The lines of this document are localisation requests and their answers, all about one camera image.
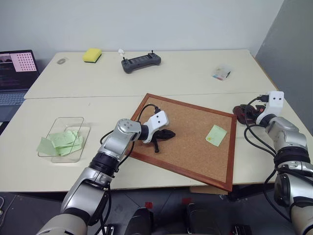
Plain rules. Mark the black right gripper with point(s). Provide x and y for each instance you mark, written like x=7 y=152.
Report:
x=257 y=110

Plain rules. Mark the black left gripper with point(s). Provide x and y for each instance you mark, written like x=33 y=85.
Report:
x=160 y=135

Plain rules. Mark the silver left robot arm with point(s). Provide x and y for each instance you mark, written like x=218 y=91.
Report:
x=115 y=144

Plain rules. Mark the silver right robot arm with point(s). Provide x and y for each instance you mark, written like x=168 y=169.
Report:
x=288 y=147

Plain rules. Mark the green sticky note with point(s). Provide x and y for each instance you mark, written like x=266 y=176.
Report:
x=62 y=138
x=216 y=135
x=45 y=148
x=72 y=148

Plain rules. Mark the clear plastic box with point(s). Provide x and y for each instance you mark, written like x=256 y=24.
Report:
x=66 y=139

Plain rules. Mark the small clear pushpin case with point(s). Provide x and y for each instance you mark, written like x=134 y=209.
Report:
x=222 y=72

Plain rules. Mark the gray handheld controller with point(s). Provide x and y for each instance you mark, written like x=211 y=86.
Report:
x=141 y=63

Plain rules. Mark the dark rounded shape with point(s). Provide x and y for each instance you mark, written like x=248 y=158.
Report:
x=199 y=219
x=141 y=220

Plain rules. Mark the small white object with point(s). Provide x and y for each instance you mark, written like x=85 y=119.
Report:
x=121 y=51

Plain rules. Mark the yellow sponge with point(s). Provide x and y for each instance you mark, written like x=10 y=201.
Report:
x=92 y=54

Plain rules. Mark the gray round disc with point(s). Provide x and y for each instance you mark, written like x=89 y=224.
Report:
x=62 y=61

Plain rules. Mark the open laptop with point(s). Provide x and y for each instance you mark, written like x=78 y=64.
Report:
x=14 y=76

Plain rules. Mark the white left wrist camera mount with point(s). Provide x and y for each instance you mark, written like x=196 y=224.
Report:
x=157 y=121

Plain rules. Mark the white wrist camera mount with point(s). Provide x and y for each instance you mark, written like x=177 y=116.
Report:
x=275 y=103
x=157 y=121

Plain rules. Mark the cork board with wooden frame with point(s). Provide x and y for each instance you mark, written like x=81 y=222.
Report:
x=188 y=147

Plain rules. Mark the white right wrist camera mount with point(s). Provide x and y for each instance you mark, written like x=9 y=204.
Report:
x=275 y=103

